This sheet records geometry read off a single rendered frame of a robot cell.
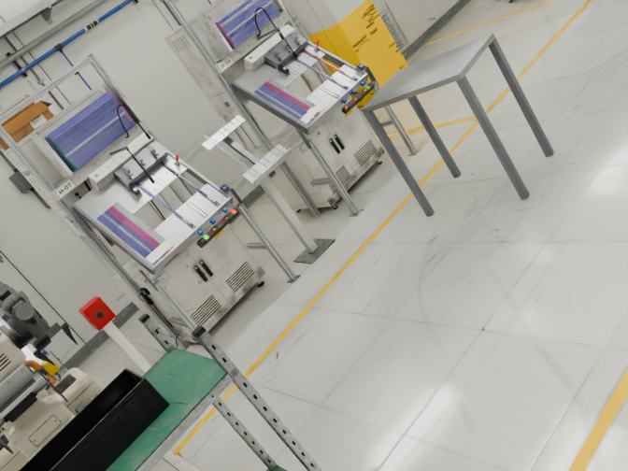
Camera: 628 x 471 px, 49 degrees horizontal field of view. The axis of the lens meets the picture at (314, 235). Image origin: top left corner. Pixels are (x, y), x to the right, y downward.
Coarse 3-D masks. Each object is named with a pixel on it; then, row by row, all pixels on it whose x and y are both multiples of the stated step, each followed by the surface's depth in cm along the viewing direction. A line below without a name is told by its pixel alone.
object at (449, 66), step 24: (456, 48) 385; (480, 48) 359; (408, 72) 401; (432, 72) 373; (456, 72) 348; (504, 72) 376; (384, 96) 389; (408, 96) 370; (480, 120) 354; (528, 120) 387; (384, 144) 402; (456, 168) 443; (504, 168) 366; (528, 192) 372
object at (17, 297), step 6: (0, 282) 233; (0, 288) 232; (6, 288) 232; (12, 288) 232; (0, 294) 230; (6, 294) 232; (12, 294) 231; (18, 294) 231; (0, 300) 229; (6, 300) 229; (12, 300) 229; (18, 300) 230; (24, 300) 232; (6, 306) 228; (12, 306) 229
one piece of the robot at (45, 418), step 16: (0, 336) 255; (16, 336) 256; (0, 352) 252; (16, 352) 255; (0, 368) 252; (16, 368) 256; (48, 400) 269; (32, 416) 261; (48, 416) 261; (64, 416) 265; (16, 432) 260; (32, 432) 258; (48, 432) 262; (32, 448) 259
